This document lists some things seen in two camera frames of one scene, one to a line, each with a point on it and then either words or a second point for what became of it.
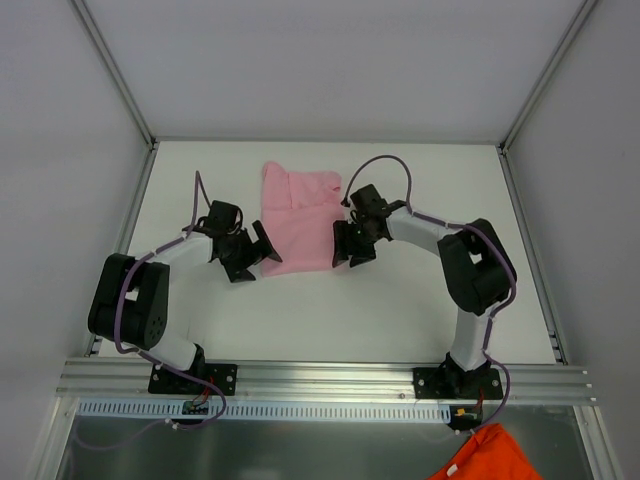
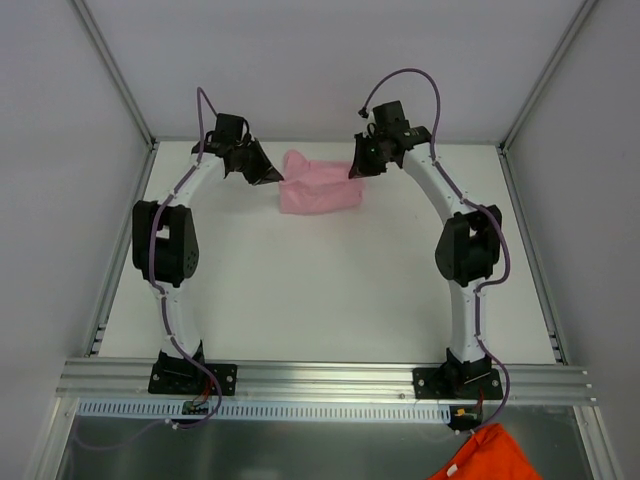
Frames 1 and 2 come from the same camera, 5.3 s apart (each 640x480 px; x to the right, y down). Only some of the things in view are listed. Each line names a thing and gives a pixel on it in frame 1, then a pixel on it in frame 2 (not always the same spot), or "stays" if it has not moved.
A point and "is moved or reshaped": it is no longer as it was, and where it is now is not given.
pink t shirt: [298, 213] is moved or reshaped
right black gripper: [355, 243] -> [373, 154]
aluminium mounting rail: [325, 381] stays
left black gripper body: [245, 251] -> [242, 159]
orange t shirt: [489, 454] stays
